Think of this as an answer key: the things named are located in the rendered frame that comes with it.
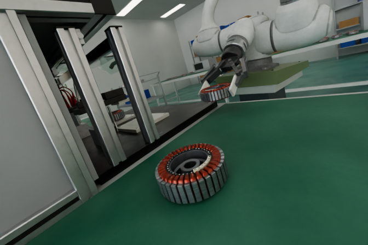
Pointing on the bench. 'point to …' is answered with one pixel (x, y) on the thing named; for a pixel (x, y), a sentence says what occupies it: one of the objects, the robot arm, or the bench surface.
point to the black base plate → (167, 125)
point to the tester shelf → (56, 10)
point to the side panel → (34, 144)
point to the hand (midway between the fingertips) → (216, 91)
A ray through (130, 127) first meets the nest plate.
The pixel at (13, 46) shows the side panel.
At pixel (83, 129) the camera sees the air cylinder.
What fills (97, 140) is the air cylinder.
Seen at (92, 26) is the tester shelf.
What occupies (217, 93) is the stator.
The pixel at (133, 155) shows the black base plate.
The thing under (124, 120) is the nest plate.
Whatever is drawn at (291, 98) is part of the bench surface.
